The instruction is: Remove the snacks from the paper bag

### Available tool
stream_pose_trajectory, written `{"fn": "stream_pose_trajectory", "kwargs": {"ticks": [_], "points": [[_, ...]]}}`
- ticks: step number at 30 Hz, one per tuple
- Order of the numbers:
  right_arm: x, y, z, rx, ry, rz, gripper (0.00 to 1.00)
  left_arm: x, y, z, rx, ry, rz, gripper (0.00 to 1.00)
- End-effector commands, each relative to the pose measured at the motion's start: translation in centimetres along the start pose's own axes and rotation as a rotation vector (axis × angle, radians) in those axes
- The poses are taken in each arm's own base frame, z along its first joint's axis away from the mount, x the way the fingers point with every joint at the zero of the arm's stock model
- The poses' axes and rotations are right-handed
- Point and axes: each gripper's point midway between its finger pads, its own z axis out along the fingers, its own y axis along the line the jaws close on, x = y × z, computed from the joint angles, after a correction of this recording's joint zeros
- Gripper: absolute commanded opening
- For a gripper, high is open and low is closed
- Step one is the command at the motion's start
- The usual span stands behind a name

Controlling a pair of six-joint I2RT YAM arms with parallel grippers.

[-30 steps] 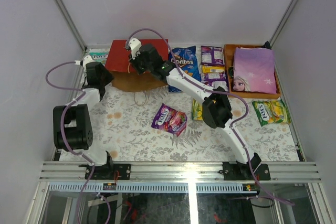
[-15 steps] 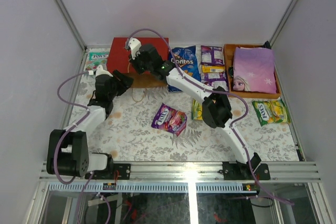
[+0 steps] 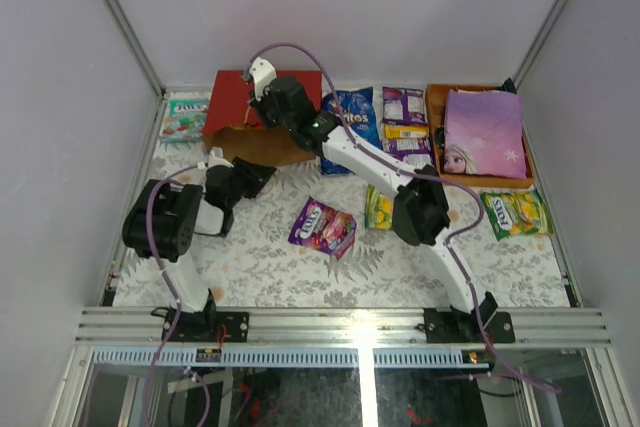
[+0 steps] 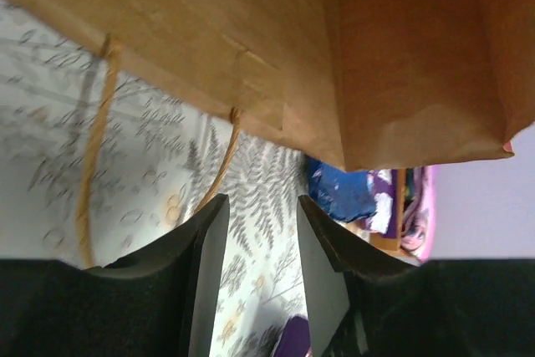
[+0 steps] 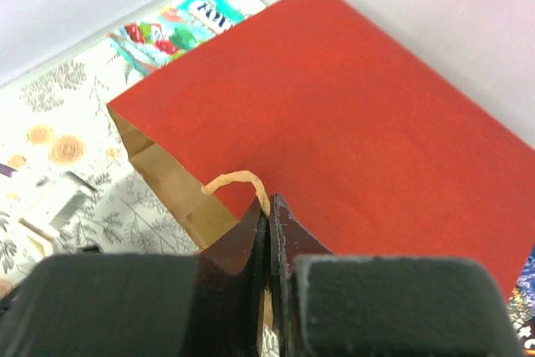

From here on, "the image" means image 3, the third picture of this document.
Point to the purple Frozen cloth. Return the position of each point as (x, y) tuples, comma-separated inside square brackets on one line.
[(483, 133)]

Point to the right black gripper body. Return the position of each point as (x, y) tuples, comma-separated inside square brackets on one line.
[(269, 113)]

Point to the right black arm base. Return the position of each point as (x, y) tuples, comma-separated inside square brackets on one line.
[(451, 326)]

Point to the grey slotted cable duct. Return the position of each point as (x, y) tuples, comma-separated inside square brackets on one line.
[(288, 357)]

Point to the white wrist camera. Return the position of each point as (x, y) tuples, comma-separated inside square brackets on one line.
[(215, 158), (260, 74)]

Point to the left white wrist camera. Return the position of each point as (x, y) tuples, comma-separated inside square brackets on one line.
[(215, 158)]

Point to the yellow candy bar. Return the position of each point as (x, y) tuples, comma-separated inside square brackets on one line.
[(393, 131)]

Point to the orange wooden tray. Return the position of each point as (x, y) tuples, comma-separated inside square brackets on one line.
[(435, 100)]

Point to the green yellow candy packet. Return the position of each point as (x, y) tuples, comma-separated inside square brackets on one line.
[(521, 213)]

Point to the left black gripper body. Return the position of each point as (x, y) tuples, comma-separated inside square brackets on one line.
[(248, 175)]

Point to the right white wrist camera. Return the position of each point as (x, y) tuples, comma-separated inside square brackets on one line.
[(260, 74)]

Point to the purple snack packet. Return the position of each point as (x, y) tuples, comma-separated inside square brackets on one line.
[(403, 106)]

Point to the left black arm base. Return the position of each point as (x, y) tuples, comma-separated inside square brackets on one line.
[(212, 325)]

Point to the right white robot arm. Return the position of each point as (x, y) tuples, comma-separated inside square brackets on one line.
[(420, 208)]

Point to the teal mint Fox's packet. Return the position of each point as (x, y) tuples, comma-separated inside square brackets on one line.
[(184, 120)]

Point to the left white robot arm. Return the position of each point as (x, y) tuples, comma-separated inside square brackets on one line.
[(195, 201)]

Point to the blue chips bag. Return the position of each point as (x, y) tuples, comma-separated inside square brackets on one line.
[(360, 114)]

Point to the aluminium front rail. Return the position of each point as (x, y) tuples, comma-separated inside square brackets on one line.
[(536, 328)]

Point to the purple Fox's packet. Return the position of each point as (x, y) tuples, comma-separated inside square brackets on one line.
[(323, 229), (417, 152)]

